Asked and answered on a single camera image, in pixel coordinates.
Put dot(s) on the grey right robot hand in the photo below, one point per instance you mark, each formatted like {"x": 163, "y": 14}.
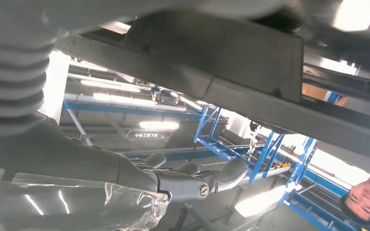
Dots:
{"x": 60, "y": 165}

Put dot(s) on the black and silver humanoid robot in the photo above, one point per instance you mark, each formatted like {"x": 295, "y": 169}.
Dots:
{"x": 254, "y": 140}

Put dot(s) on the person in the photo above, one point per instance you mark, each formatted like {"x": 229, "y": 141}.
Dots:
{"x": 367, "y": 201}

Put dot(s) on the brown cardboard box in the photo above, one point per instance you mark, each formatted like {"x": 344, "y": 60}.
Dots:
{"x": 312, "y": 91}

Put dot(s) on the dark oval hanging sign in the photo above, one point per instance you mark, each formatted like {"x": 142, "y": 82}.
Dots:
{"x": 146, "y": 135}

